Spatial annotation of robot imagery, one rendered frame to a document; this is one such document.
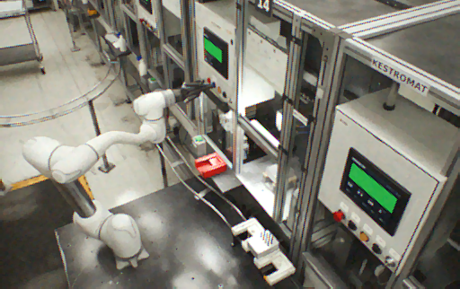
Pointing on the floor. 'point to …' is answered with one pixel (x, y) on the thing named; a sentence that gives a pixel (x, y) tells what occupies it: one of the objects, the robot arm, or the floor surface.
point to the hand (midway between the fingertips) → (206, 87)
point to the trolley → (30, 52)
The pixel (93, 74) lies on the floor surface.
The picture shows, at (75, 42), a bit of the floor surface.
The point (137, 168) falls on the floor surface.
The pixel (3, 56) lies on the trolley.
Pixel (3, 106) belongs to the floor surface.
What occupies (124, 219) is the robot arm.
